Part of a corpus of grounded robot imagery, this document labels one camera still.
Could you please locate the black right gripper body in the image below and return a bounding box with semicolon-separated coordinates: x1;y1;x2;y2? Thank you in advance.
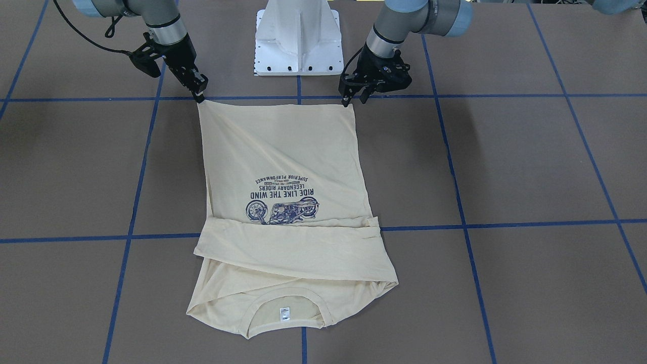
160;34;208;92

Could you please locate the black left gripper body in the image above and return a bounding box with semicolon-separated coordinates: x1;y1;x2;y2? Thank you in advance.
338;44;412;93

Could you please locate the cream printed t-shirt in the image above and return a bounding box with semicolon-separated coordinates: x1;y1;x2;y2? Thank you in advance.
186;101;398;339

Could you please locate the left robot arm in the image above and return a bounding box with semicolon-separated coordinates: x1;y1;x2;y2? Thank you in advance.
338;1;473;107

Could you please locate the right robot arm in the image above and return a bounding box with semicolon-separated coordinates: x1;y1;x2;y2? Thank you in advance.
55;1;208;103

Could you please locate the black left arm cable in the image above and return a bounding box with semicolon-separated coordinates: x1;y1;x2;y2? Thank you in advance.
342;45;365;84

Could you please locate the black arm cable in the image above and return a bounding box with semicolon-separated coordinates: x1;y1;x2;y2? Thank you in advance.
342;45;365;84
53;0;152;55

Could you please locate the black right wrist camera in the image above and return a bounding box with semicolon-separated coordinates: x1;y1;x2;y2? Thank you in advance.
128;32;162;78

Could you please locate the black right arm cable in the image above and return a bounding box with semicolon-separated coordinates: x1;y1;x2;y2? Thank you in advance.
53;0;152;55

